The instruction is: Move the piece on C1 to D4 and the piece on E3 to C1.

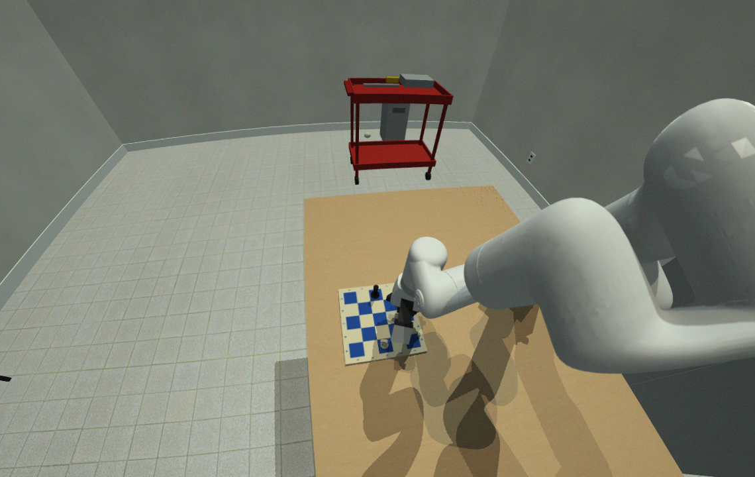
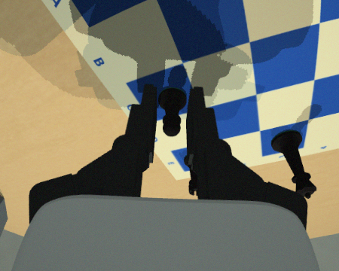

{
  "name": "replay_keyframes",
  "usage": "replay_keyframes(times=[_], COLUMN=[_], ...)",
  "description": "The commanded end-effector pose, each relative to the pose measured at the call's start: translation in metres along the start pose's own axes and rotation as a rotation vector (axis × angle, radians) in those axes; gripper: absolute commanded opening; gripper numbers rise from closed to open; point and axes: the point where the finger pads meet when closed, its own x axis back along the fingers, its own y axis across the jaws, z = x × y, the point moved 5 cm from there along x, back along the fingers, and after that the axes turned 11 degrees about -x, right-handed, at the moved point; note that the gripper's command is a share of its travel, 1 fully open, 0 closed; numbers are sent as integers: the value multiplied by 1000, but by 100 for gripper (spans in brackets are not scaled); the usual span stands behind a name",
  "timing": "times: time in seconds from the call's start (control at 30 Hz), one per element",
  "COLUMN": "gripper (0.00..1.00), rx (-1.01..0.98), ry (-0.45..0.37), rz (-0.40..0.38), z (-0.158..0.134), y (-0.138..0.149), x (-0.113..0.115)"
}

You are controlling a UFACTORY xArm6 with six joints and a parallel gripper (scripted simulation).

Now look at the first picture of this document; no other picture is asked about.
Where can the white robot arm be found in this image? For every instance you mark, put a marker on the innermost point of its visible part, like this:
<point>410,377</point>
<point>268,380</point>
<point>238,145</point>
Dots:
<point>594,271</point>

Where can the blue and cream chessboard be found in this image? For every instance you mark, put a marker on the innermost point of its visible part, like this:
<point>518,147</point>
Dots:
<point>365,321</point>

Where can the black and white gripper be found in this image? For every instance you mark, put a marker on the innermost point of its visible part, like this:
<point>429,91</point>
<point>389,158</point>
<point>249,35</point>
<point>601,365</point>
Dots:
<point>397,293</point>

